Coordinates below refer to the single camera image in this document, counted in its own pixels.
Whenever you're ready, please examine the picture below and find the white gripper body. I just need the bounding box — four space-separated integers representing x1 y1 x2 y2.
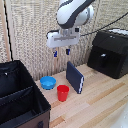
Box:
46 27 81 50

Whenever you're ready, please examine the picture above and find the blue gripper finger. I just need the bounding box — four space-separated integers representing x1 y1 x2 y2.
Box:
65 47 72 56
53 48 59 58

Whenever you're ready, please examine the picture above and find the blue plastic bowl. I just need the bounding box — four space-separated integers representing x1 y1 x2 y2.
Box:
39 75 57 91

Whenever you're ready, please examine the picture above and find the black air fryer drawer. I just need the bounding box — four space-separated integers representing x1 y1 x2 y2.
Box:
87 44 116 76

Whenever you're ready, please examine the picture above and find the black air fryer housing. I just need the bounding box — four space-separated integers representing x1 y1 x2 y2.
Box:
87 29 128 80

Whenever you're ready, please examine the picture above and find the dark blue book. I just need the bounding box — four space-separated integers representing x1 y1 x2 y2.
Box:
65 60 85 95

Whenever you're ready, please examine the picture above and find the woven rattan folding screen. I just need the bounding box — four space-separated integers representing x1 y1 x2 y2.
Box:
0 0 128 82

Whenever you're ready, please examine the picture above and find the red plastic cup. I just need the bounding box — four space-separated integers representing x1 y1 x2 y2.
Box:
56 84 71 103

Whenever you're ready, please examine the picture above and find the black fabric storage box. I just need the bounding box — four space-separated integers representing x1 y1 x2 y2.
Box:
0 60 52 128

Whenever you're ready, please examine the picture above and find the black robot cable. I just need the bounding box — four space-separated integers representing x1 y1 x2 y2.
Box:
79 11 128 38

